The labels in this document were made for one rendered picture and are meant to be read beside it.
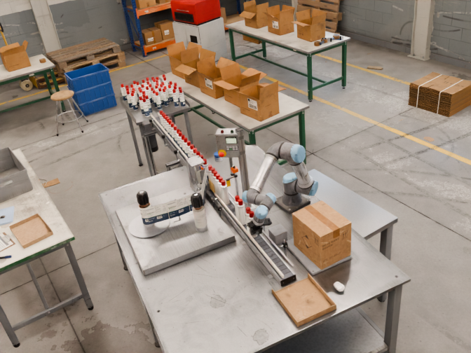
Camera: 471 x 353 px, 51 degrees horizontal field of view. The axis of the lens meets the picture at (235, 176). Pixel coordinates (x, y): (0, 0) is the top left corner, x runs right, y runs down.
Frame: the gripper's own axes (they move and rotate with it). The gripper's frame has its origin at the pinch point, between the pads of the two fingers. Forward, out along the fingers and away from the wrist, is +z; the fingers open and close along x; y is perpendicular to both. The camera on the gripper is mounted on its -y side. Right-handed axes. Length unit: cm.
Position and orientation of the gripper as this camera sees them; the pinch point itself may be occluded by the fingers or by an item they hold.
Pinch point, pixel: (256, 232)
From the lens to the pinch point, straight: 336.3
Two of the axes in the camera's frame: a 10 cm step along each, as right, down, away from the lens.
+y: -9.0, 3.1, -3.1
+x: 4.2, 8.1, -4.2
